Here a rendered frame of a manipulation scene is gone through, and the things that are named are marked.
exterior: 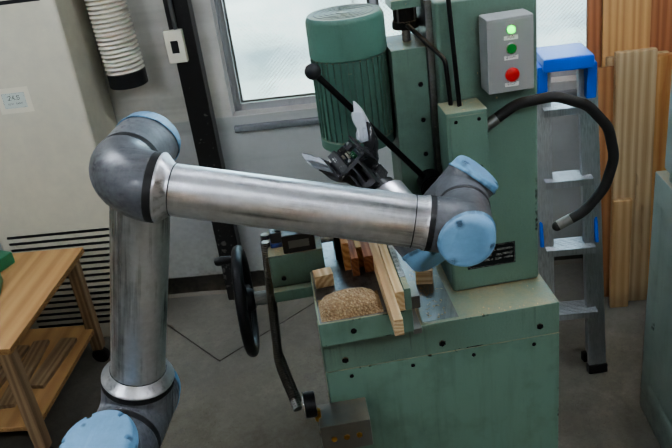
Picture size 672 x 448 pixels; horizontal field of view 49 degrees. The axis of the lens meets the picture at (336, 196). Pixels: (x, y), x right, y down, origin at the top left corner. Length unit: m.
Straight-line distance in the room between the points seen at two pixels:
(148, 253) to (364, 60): 0.62
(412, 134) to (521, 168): 0.27
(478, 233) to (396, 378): 0.77
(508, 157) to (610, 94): 1.26
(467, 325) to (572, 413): 1.01
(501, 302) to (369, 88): 0.61
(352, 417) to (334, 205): 0.79
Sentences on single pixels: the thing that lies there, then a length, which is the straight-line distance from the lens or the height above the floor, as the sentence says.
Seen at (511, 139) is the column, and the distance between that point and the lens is 1.73.
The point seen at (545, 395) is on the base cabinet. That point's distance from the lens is 2.00.
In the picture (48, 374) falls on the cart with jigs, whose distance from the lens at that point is 3.02.
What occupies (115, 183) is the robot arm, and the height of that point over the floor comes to 1.41.
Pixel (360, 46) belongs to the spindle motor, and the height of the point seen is 1.44.
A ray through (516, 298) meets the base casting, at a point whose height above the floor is 0.80.
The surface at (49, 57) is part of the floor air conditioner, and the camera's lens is 2.97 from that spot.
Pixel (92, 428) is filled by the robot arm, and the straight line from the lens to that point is 1.56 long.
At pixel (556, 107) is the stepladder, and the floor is 0.99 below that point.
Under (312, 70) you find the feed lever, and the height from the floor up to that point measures 1.43.
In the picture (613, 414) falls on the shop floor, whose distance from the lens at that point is 2.76.
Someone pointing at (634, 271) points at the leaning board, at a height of 0.14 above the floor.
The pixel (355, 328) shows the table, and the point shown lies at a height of 0.87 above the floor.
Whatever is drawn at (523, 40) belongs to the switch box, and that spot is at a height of 1.43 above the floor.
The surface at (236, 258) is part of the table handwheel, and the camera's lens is 1.84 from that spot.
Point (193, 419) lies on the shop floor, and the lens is 2.89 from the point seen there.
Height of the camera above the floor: 1.84
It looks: 25 degrees down
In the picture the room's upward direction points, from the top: 8 degrees counter-clockwise
